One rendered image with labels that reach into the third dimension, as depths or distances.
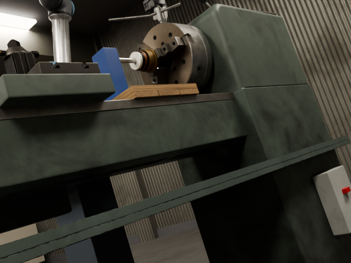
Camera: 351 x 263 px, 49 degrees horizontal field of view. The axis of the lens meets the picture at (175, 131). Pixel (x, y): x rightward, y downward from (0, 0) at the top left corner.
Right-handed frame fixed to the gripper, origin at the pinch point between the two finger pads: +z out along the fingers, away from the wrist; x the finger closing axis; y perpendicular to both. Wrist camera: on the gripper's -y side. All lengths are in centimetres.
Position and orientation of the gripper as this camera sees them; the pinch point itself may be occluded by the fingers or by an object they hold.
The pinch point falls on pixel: (165, 20)
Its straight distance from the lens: 195.6
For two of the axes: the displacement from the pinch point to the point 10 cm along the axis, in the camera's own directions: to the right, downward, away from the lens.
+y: -6.7, 3.2, 6.7
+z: 3.0, 9.4, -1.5
